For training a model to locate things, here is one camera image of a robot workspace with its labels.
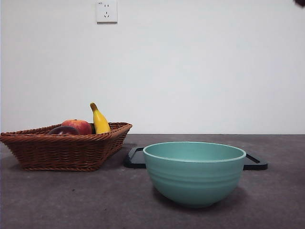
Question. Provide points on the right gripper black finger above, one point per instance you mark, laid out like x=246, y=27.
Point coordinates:
x=300, y=2

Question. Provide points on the teal ceramic bowl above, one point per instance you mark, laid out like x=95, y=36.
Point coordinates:
x=194, y=181

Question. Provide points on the dark purple plum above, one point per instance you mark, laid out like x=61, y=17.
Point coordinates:
x=64, y=130

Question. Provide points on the dark green rectangular tray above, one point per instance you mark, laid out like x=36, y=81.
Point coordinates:
x=133, y=161

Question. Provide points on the yellow banana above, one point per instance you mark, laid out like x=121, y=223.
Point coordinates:
x=100, y=121

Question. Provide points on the red orange peach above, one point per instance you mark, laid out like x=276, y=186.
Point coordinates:
x=82, y=126

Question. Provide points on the brown wicker basket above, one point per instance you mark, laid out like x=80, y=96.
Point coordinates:
x=59, y=152

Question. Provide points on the white wall socket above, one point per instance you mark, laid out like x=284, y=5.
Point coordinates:
x=106, y=14

